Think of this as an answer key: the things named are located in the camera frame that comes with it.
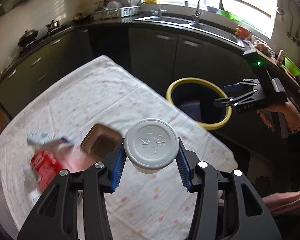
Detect brown plastic tray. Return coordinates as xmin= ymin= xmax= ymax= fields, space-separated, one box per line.
xmin=80 ymin=124 xmax=122 ymax=160

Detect white plastic container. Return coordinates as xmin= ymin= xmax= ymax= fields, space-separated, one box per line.
xmin=124 ymin=118 xmax=179 ymax=174

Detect crushed red soda can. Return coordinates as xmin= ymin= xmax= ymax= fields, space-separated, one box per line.
xmin=30 ymin=150 xmax=64 ymax=192

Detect white plastic bag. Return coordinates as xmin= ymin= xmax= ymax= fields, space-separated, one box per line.
xmin=27 ymin=132 xmax=74 ymax=146

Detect yellow rimmed trash bin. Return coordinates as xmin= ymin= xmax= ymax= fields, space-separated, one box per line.
xmin=166 ymin=77 xmax=232 ymax=131

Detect green kitchen cabinets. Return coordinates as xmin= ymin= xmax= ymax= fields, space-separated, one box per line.
xmin=0 ymin=24 xmax=253 ymax=117

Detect steel kitchen sink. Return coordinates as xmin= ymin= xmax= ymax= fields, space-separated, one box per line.
xmin=135 ymin=16 xmax=244 ymax=48

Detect chrome kitchen faucet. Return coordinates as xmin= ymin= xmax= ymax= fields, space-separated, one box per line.
xmin=192 ymin=0 xmax=224 ymax=23

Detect person right hand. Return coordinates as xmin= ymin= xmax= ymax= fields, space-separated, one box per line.
xmin=266 ymin=99 xmax=300 ymax=134

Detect white floral tablecloth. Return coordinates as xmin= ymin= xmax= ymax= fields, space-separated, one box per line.
xmin=0 ymin=56 xmax=237 ymax=239

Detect dish rack with dishes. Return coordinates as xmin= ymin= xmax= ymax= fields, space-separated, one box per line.
xmin=91 ymin=0 xmax=141 ymax=21

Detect small metal pot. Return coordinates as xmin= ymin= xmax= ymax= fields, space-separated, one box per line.
xmin=46 ymin=20 xmax=60 ymax=32

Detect black wok on stove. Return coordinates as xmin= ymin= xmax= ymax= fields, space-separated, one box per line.
xmin=18 ymin=29 xmax=38 ymax=47

